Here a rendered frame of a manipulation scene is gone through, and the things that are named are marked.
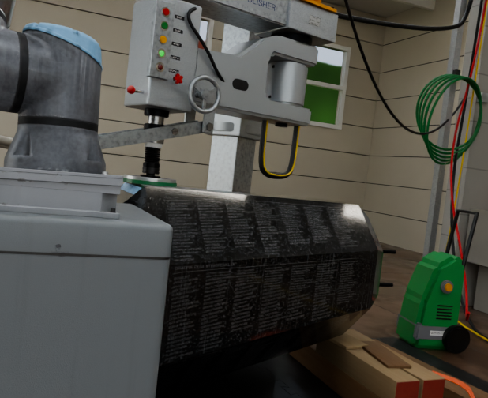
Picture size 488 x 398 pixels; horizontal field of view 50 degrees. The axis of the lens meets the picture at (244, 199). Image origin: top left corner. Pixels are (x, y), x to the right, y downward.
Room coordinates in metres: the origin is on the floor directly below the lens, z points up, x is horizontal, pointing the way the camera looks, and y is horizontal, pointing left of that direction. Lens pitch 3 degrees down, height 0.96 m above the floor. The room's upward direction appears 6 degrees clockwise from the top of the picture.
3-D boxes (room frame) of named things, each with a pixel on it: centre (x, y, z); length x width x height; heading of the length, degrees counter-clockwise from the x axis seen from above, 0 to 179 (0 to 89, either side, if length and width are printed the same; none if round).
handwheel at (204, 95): (2.12, 0.22, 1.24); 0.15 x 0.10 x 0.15; 127
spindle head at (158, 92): (2.19, 0.32, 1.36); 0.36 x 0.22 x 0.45; 127
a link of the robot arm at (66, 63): (1.05, 0.39, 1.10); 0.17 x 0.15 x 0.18; 126
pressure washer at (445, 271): (3.32, -1.27, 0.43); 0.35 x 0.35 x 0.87; 11
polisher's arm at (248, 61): (2.37, 0.07, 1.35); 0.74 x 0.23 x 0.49; 127
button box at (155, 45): (2.01, 0.38, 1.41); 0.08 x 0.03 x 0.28; 127
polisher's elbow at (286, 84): (2.54, -0.14, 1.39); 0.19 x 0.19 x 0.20
